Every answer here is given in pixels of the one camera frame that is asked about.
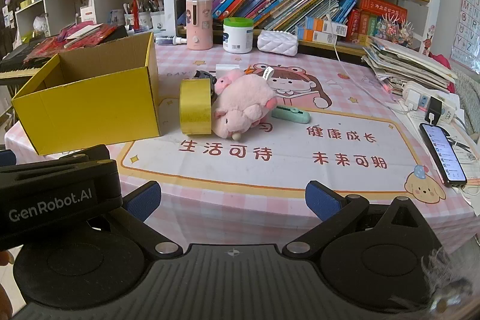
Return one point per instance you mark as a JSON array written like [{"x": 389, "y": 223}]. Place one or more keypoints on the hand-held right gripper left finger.
[{"x": 144, "y": 198}]

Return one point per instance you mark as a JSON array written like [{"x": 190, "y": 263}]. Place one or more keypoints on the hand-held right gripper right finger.
[{"x": 318, "y": 200}]

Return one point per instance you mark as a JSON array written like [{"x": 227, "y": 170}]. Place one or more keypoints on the yellow cardboard box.
[{"x": 93, "y": 106}]

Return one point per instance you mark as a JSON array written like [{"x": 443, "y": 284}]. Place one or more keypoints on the gold tape roll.
[{"x": 195, "y": 106}]

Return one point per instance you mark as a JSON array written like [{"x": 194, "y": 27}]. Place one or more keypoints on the pink pig plush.
[{"x": 243, "y": 98}]

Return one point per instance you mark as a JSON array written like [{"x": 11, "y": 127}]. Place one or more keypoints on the orange plastic clip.
[{"x": 249, "y": 71}]

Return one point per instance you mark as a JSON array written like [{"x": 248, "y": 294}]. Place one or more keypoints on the person's left hand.
[{"x": 5, "y": 258}]

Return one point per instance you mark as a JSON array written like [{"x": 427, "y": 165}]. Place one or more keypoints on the black smartphone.
[{"x": 442, "y": 155}]

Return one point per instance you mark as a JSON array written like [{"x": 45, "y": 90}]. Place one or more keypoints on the small black clip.
[{"x": 204, "y": 75}]

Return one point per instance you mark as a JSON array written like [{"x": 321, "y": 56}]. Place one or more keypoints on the black electronic keyboard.
[{"x": 15, "y": 61}]

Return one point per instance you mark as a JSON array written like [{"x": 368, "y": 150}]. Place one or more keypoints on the white charger plug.
[{"x": 413, "y": 98}]

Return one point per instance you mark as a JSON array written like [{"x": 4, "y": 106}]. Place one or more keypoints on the black charger plug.
[{"x": 435, "y": 110}]

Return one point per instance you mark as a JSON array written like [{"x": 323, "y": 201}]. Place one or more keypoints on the white power strip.
[{"x": 448, "y": 112}]

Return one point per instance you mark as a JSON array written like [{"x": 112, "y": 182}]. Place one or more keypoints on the white notebook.
[{"x": 80, "y": 36}]

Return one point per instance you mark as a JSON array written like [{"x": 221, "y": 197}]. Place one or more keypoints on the red cloth on keyboard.
[{"x": 90, "y": 38}]

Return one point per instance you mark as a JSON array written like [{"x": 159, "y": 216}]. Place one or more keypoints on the white quilted purse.
[{"x": 277, "y": 42}]

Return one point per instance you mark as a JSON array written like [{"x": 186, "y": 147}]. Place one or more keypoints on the orange white box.
[
  {"x": 315, "y": 37},
  {"x": 326, "y": 25}
]

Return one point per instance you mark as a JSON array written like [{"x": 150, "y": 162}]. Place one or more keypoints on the stack of papers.
[{"x": 405, "y": 61}]

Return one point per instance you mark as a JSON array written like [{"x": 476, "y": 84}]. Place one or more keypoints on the white plastic bag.
[{"x": 41, "y": 25}]

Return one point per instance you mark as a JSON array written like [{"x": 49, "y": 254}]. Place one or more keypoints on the white pen cup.
[
  {"x": 129, "y": 22},
  {"x": 145, "y": 22},
  {"x": 157, "y": 23}
]

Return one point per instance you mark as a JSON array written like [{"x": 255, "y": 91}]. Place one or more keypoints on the white red box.
[{"x": 88, "y": 14}]

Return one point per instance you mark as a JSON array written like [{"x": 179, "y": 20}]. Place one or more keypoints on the white jar green lid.
[{"x": 238, "y": 37}]

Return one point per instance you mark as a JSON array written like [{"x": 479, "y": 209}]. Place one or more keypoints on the pink humidifier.
[{"x": 198, "y": 24}]

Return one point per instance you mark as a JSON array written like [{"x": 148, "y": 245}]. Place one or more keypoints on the colourful bead ornaments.
[{"x": 393, "y": 29}]

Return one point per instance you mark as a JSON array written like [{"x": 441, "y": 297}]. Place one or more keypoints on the red tassel ornament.
[{"x": 134, "y": 10}]

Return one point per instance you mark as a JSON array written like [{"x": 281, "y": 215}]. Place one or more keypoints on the red boxed book set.
[{"x": 378, "y": 20}]

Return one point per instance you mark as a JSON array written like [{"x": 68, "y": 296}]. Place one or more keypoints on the row of leaning colourful books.
[{"x": 262, "y": 1}]

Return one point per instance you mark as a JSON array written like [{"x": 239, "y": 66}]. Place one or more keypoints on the alphabet wall poster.
[{"x": 468, "y": 16}]

